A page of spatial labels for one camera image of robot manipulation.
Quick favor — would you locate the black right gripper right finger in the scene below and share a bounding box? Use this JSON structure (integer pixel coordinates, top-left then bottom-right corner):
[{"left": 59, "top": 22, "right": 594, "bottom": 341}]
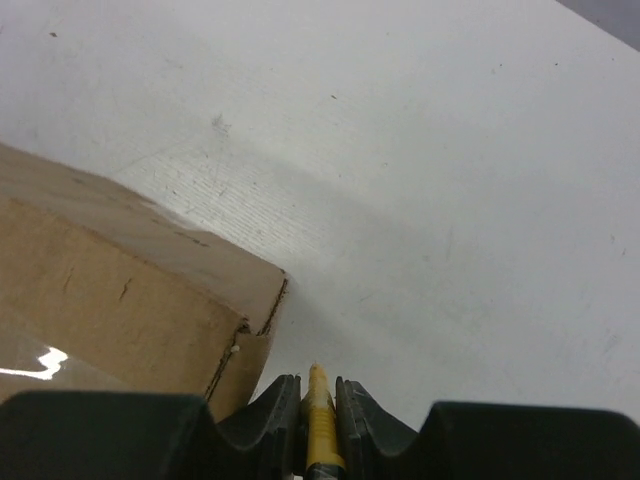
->
[{"left": 336, "top": 378, "right": 639, "bottom": 479}]

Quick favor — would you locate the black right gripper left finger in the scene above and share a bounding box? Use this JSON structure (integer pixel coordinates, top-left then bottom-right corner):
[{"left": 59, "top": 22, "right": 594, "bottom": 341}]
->
[{"left": 1, "top": 375, "right": 300, "bottom": 479}]

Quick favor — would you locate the yellow utility knife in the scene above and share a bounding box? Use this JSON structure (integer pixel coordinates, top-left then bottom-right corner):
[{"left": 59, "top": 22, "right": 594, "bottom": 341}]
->
[{"left": 303, "top": 363, "right": 346, "bottom": 480}]

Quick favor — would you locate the brown cardboard express box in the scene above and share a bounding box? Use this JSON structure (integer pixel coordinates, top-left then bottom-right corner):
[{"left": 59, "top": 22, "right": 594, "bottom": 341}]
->
[{"left": 1, "top": 146, "right": 287, "bottom": 419}]

